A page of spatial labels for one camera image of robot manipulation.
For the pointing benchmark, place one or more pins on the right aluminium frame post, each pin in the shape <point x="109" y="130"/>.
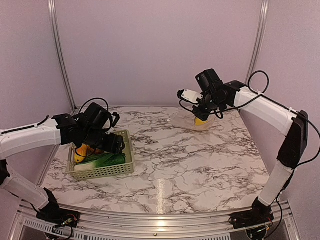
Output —
<point x="259" y="38"/>

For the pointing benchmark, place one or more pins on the aluminium front rail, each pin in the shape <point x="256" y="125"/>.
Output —
<point x="108" y="225"/>

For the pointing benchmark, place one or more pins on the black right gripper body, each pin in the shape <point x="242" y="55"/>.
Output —
<point x="211" y="103"/>

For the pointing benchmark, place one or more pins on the aluminium frame post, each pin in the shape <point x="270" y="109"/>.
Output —
<point x="259" y="38"/>
<point x="60" y="55"/>

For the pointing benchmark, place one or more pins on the clear zip top bag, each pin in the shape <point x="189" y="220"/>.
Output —
<point x="186" y="120"/>

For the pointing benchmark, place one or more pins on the yellow lemon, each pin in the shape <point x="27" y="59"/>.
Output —
<point x="96" y="151"/>

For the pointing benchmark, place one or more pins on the green white bok choy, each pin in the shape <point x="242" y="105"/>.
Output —
<point x="100" y="161"/>

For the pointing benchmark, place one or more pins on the left aluminium frame post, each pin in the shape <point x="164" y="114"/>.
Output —
<point x="60" y="55"/>

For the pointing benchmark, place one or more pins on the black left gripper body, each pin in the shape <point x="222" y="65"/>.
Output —
<point x="92" y="139"/>

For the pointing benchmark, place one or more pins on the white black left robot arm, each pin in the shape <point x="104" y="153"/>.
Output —
<point x="50" y="132"/>

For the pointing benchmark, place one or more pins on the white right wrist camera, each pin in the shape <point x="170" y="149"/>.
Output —
<point x="189" y="96"/>

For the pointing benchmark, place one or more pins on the beige perforated plastic basket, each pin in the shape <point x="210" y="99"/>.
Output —
<point x="115" y="170"/>

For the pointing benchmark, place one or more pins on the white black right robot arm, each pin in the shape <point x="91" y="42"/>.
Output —
<point x="293" y="125"/>

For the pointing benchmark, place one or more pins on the orange yellow mango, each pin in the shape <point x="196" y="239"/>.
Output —
<point x="81" y="153"/>

